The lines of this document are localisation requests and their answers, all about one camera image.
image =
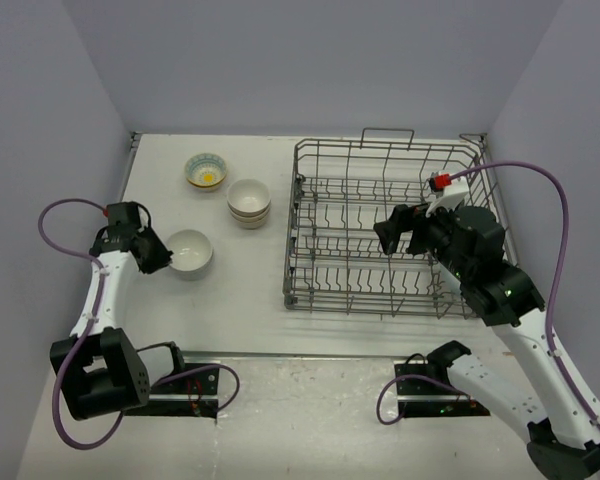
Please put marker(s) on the plain beige bowl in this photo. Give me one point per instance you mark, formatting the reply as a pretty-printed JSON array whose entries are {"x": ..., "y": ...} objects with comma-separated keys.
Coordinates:
[{"x": 250, "y": 223}]

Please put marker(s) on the beige bowl brown leaf pattern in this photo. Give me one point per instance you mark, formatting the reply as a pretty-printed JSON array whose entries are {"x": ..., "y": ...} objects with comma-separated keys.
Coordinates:
[{"x": 249, "y": 214}]

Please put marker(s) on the grey wire dish rack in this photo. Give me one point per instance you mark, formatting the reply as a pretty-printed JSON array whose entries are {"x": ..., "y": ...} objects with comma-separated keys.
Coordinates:
[{"x": 339, "y": 189}]

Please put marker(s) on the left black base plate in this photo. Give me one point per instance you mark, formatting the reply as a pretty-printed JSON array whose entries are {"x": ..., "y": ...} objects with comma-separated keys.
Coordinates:
[{"x": 191, "y": 397}]

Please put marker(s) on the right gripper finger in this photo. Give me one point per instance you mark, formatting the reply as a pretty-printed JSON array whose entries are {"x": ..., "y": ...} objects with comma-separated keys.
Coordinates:
[
  {"x": 425, "y": 236},
  {"x": 401, "y": 220}
]

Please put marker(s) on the white bowl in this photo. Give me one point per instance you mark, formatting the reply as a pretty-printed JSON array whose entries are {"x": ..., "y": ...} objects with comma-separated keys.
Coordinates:
[
  {"x": 191, "y": 249},
  {"x": 192, "y": 275}
]

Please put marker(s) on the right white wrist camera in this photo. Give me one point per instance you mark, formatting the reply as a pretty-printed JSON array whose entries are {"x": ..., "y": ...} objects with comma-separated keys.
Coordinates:
[{"x": 449, "y": 193}]

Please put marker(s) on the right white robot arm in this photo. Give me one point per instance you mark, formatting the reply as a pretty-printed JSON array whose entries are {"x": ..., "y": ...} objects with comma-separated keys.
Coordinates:
[{"x": 560, "y": 422}]

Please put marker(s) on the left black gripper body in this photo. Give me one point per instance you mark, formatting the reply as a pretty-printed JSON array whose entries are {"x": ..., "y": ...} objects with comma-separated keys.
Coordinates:
[{"x": 142, "y": 226}]

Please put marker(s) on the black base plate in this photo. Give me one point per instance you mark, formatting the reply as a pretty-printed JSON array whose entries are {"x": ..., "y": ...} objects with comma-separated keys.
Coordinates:
[
  {"x": 191, "y": 397},
  {"x": 421, "y": 399}
]

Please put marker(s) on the yellow checkered bowl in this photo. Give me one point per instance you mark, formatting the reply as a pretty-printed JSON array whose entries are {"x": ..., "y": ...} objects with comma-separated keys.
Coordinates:
[{"x": 206, "y": 171}]

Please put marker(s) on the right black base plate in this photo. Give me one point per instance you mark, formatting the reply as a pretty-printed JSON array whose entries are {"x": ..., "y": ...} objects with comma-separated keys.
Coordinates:
[{"x": 421, "y": 399}]

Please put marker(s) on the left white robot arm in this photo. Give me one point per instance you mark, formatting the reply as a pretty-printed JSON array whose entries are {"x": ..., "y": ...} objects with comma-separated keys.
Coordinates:
[{"x": 99, "y": 370}]

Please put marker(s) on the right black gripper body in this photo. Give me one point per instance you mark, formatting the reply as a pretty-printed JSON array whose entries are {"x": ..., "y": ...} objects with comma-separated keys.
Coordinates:
[{"x": 441, "y": 247}]

